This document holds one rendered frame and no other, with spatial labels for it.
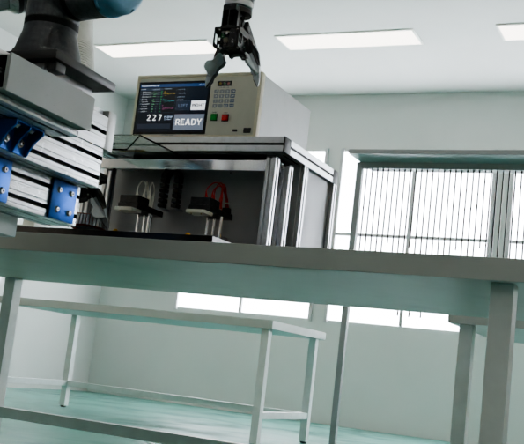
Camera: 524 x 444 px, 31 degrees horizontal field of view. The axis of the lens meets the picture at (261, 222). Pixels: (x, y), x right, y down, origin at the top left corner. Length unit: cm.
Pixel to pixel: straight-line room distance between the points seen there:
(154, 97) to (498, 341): 140
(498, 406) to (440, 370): 687
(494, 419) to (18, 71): 118
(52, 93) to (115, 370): 867
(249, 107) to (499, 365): 115
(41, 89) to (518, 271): 104
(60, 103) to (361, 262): 77
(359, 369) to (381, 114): 253
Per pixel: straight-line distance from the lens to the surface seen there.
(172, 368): 1001
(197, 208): 269
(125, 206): 279
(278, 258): 222
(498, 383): 208
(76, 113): 185
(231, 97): 283
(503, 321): 208
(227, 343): 972
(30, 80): 174
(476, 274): 207
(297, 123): 304
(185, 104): 290
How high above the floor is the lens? 46
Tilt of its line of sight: 9 degrees up
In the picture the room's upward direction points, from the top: 7 degrees clockwise
